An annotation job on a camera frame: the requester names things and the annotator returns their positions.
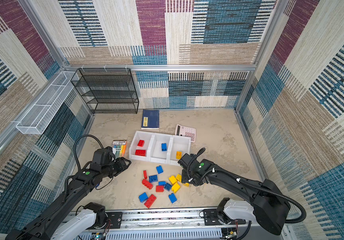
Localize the white three-compartment bin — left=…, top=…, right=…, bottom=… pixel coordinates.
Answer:
left=129, top=131, right=191, bottom=166

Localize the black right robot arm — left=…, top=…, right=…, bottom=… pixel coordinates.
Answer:
left=178, top=154, right=307, bottom=236

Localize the pink calculator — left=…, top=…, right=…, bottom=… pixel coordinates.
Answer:
left=175, top=124, right=197, bottom=143

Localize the small red lego centre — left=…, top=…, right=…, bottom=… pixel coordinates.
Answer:
left=156, top=185, right=164, bottom=193

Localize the dark blue lego centre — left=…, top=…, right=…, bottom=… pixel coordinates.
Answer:
left=164, top=183, right=172, bottom=191

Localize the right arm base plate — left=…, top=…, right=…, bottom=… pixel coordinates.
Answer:
left=199, top=209, right=247, bottom=226

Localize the yellow square lego brick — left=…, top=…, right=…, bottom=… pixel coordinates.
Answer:
left=176, top=151, right=182, bottom=160

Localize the red long lego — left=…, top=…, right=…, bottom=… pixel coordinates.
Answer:
left=135, top=150, right=147, bottom=157
left=144, top=194, right=157, bottom=209

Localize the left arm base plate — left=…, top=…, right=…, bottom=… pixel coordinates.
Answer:
left=102, top=212, right=123, bottom=231

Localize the narrow red lego brick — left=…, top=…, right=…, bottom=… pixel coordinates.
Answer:
left=143, top=170, right=148, bottom=180

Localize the white wire mesh basket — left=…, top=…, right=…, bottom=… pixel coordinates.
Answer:
left=16, top=71, right=75, bottom=135

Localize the yellow lego lower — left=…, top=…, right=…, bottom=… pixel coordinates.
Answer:
left=171, top=183, right=181, bottom=194

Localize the blue lego with studs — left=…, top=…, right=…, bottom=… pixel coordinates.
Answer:
left=149, top=175, right=158, bottom=183

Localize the colourful marker pack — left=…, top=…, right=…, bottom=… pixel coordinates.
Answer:
left=112, top=140, right=127, bottom=158

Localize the dark blue book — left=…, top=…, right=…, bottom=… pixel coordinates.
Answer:
left=141, top=109, right=160, bottom=130

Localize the black wire shelf rack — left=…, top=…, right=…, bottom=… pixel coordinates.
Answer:
left=71, top=68, right=140, bottom=114

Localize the red long lego diagonal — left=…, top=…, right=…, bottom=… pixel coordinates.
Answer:
left=142, top=179, right=153, bottom=190

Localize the blue lego bottom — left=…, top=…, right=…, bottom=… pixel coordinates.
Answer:
left=169, top=193, right=177, bottom=204

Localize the blue lego top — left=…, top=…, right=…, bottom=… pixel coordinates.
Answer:
left=156, top=166, right=164, bottom=174

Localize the red long lego bottom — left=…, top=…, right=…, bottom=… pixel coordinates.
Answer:
left=144, top=194, right=157, bottom=209

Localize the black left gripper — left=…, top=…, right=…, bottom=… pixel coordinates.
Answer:
left=101, top=156, right=132, bottom=179

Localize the yellow studded lego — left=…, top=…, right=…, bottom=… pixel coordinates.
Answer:
left=176, top=174, right=182, bottom=183

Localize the aluminium rail front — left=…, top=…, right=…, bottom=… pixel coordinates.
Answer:
left=33, top=205, right=290, bottom=240

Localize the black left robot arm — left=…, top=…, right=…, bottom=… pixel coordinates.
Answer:
left=6, top=147, right=132, bottom=240

